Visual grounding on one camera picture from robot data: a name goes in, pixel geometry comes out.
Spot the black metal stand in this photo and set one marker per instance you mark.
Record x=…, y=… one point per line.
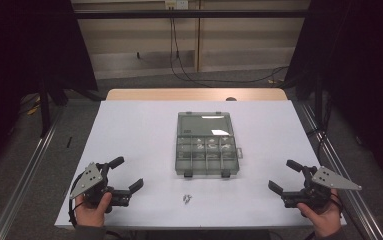
x=319, y=100
x=44, y=110

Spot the group of small metal parts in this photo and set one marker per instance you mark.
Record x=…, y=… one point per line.
x=212, y=144

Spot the person's left hand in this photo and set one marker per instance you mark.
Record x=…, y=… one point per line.
x=90, y=215

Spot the black horizontal bar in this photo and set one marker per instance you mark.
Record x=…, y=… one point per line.
x=179, y=13

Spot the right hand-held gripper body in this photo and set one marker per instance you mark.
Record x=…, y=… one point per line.
x=332, y=180

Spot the black curtain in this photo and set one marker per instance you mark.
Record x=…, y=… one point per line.
x=362, y=66
x=19, y=50

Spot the person's right hand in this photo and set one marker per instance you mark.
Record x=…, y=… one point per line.
x=327, y=220

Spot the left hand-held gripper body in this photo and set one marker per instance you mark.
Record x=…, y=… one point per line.
x=87, y=181

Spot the white table cover sheet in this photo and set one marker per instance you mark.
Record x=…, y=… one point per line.
x=129, y=133

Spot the transparent grey compartment box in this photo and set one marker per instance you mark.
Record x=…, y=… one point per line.
x=199, y=163

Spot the small silver screw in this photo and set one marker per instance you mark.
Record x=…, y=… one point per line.
x=189, y=199
x=185, y=198

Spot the small black stick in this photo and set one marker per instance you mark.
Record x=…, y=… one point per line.
x=69, y=142

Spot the white wall socket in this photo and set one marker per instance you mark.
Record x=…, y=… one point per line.
x=177, y=4

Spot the aluminium rail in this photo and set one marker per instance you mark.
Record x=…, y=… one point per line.
x=22, y=186
x=345, y=180

